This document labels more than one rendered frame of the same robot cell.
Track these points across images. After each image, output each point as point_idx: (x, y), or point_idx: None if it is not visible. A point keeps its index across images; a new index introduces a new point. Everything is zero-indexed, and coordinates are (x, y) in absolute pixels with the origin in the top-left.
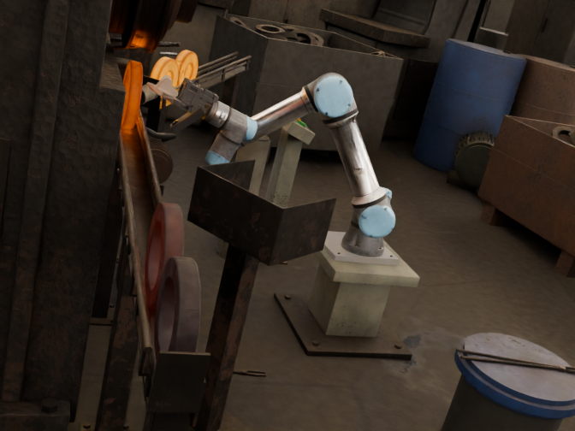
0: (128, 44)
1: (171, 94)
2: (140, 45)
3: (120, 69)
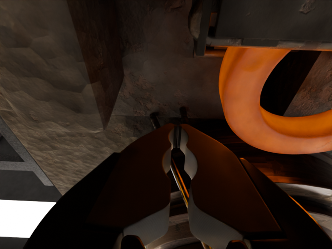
0: (327, 153)
1: (164, 233)
2: (319, 170)
3: (118, 81)
